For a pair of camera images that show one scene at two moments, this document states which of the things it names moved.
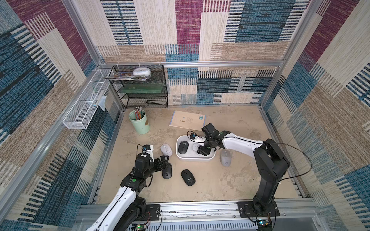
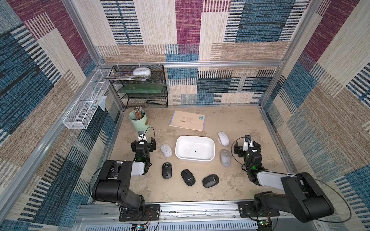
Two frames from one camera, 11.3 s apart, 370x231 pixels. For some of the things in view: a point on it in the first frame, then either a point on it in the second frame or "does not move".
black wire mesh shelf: [140, 86] does not move
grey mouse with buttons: [225, 157] does not move
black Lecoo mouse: [188, 177] does not move
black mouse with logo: [183, 147] → [210, 180]
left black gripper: [164, 164] → [151, 146]
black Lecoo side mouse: [166, 173] does not move
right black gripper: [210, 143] → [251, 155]
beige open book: [187, 120] does not move
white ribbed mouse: [166, 150] does not move
